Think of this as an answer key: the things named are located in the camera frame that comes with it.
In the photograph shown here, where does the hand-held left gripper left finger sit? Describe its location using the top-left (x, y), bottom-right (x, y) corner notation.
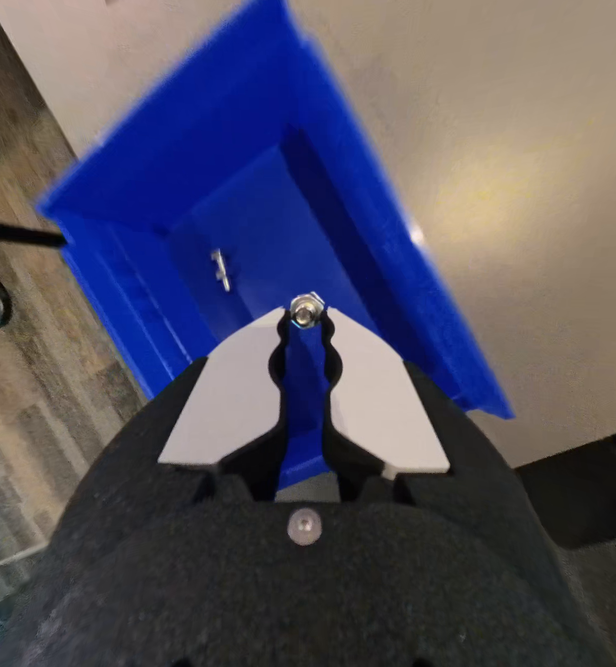
top-left (158, 306), bottom-right (289, 472)

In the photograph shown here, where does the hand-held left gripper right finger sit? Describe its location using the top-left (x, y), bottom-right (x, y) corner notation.
top-left (323, 307), bottom-right (451, 476)

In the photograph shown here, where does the silver hex nut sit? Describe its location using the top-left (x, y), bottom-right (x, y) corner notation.
top-left (289, 292), bottom-right (325, 330)

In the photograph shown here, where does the black metal leg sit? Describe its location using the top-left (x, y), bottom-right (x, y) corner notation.
top-left (0, 218), bottom-right (68, 249)

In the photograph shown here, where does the blue plastic parts bin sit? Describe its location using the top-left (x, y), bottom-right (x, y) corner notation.
top-left (36, 0), bottom-right (514, 491)

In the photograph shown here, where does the dark chair seat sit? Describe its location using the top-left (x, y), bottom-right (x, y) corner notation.
top-left (514, 427), bottom-right (616, 549)

